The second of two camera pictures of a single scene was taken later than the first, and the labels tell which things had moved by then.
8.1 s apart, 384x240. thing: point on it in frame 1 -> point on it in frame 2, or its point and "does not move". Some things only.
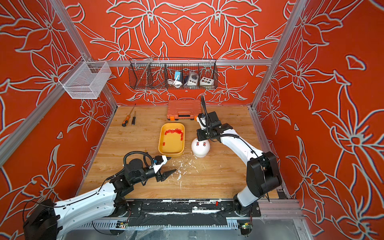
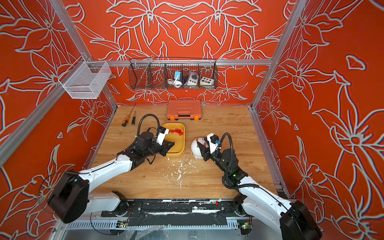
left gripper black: x=165 y=176 -> x=166 y=147
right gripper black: x=199 y=134 -> x=205 y=154
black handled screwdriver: x=133 y=119 does not move
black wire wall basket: x=173 y=73 does not move
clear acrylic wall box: x=85 y=79 does not move
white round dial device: x=193 y=79 does not move
